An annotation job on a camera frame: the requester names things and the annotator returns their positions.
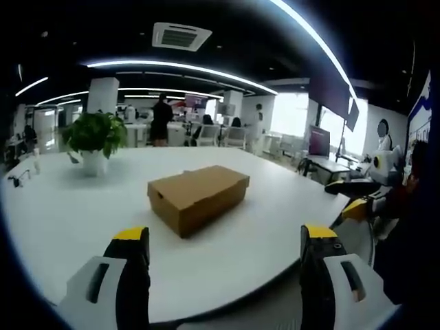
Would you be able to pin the ceiling air conditioner vent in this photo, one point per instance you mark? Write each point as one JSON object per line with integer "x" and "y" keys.
{"x": 181, "y": 36}

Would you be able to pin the green potted plant white pot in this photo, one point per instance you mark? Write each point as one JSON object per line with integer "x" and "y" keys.
{"x": 94, "y": 135}

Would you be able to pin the white office chair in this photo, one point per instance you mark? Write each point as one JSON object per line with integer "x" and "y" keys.
{"x": 209, "y": 134}
{"x": 236, "y": 137}

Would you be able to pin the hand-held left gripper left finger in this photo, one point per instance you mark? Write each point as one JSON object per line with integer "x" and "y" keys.
{"x": 134, "y": 282}

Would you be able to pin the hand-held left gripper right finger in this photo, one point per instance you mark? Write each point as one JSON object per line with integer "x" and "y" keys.
{"x": 314, "y": 282}

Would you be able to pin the dark computer monitor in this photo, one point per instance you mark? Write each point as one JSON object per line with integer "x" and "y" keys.
{"x": 319, "y": 140}

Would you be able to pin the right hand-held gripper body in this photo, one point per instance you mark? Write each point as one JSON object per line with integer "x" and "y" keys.
{"x": 387, "y": 170}

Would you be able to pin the blue white wall poster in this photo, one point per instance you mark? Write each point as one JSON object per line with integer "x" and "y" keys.
{"x": 420, "y": 113}

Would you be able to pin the white office desk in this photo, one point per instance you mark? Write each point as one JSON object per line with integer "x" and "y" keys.
{"x": 330, "y": 166}

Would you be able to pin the brown cardboard shoe box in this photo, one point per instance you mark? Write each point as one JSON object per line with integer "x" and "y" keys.
{"x": 192, "y": 194}

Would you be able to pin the long ceiling light strip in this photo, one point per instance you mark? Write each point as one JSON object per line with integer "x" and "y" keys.
{"x": 178, "y": 66}
{"x": 31, "y": 86}
{"x": 319, "y": 41}
{"x": 62, "y": 97}

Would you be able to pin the dark hanging panel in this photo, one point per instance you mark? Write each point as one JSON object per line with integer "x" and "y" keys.
{"x": 352, "y": 115}

